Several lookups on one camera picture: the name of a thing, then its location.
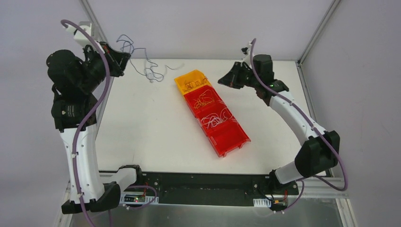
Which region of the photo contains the yellow wire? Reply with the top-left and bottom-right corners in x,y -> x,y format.
192,91 -> 217,110

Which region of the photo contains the orange wire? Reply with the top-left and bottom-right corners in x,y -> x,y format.
184,76 -> 209,91

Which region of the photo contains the white wire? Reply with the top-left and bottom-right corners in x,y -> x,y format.
200,107 -> 234,129

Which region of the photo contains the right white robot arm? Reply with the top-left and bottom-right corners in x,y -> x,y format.
218,54 -> 340,194

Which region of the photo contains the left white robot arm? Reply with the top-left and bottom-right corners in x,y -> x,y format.
46,42 -> 144,214

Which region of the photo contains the red bin near yellow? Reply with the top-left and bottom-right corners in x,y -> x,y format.
183,85 -> 223,117

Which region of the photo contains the yellow plastic bin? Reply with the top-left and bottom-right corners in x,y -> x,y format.
174,70 -> 212,96

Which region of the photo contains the red middle bin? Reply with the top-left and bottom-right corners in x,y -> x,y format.
196,105 -> 236,136

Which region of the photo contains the red front bin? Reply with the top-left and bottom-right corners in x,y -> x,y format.
206,122 -> 251,157

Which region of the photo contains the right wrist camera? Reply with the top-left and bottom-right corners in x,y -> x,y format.
241,47 -> 250,61

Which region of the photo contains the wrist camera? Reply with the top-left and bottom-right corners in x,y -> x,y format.
65,21 -> 96,47
241,47 -> 250,61

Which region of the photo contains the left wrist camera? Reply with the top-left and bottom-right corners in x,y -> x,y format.
65,21 -> 96,47

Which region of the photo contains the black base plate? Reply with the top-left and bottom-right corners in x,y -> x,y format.
120,172 -> 298,207

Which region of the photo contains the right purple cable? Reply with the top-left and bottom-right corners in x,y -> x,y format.
249,38 -> 349,214

